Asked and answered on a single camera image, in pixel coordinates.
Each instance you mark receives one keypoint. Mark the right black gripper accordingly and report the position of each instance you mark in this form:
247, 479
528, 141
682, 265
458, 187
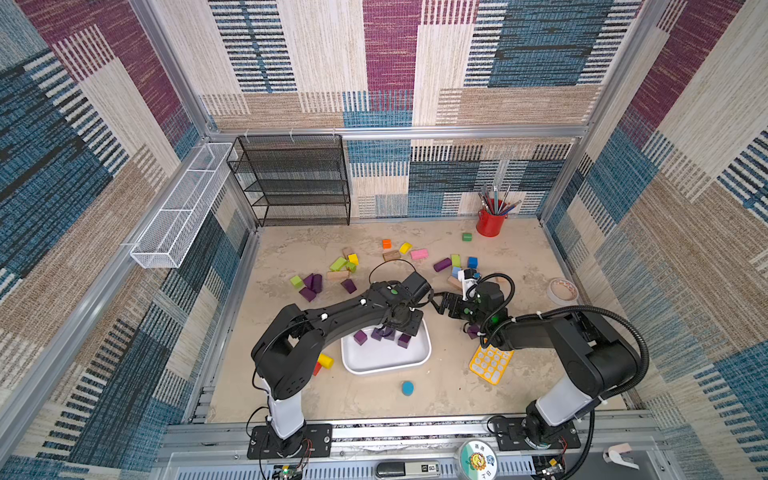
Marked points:
458, 303

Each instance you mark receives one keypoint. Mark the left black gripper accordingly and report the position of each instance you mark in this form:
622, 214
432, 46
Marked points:
415, 329

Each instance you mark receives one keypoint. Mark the purple cube cluster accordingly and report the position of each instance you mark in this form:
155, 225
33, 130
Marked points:
404, 341

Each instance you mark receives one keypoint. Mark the small purple cube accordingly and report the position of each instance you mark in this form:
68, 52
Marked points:
360, 337

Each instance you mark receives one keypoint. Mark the purple wedge block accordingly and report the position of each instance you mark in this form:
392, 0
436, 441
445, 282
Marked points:
349, 285

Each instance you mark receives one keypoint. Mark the long purple brick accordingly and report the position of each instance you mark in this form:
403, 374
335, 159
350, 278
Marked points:
308, 294

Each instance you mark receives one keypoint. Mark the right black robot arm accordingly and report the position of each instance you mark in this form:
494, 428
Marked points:
602, 353

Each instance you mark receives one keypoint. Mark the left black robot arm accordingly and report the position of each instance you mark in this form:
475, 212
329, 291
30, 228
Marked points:
287, 352

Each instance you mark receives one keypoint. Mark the white plastic storage bin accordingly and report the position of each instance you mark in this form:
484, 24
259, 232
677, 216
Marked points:
385, 356

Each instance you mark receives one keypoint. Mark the yellow calculator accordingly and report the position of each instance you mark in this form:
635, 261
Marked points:
490, 363

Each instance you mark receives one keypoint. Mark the brown wooden brick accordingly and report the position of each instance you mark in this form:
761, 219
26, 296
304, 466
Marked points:
391, 255

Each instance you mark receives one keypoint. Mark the pink brick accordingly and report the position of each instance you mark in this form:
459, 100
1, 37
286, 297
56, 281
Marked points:
419, 254

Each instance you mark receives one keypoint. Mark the blue round block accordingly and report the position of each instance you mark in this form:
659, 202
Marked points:
407, 388

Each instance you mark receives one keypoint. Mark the roll of tape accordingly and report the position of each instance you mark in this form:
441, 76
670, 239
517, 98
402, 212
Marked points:
562, 292

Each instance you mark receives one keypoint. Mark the red pen cup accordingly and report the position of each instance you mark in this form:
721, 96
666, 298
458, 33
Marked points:
488, 224

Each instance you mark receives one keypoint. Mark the long natural wood brick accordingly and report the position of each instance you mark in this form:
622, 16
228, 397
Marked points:
337, 276

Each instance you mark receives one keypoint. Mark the lime green brick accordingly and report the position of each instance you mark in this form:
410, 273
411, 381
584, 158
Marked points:
339, 264

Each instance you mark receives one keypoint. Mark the yellow cylinder block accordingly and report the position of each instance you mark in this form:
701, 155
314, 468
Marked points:
325, 361

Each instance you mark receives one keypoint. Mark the lime green cube left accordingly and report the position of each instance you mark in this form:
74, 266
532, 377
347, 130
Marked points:
297, 282

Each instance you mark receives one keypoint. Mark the round green sticker badge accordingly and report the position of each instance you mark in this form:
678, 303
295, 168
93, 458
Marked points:
475, 460

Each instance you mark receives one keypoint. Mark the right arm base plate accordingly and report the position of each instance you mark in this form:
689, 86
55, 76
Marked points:
523, 434

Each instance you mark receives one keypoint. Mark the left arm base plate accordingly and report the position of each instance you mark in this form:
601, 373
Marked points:
313, 440

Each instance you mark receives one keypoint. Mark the black wire shelf rack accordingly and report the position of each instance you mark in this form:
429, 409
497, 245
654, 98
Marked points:
293, 180

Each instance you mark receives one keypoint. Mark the white mesh wall basket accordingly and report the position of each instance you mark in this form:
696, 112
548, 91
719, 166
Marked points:
166, 241

